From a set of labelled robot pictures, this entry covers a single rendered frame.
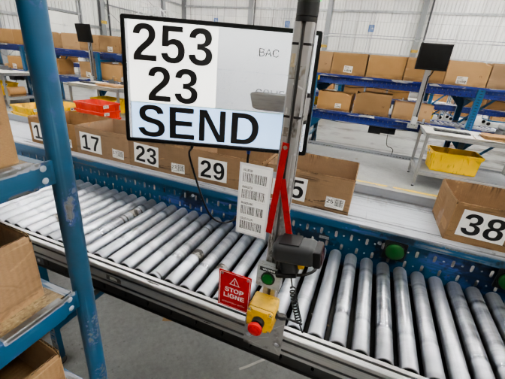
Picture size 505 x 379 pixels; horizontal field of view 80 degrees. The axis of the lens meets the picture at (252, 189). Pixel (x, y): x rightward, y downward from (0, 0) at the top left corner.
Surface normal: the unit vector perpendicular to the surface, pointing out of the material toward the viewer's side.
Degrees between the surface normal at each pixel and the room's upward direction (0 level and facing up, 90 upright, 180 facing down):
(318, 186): 91
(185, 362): 0
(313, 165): 90
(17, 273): 90
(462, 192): 90
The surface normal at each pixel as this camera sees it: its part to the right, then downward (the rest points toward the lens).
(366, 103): -0.41, 0.30
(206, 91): -0.03, 0.33
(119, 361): 0.08, -0.92
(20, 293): 0.93, 0.22
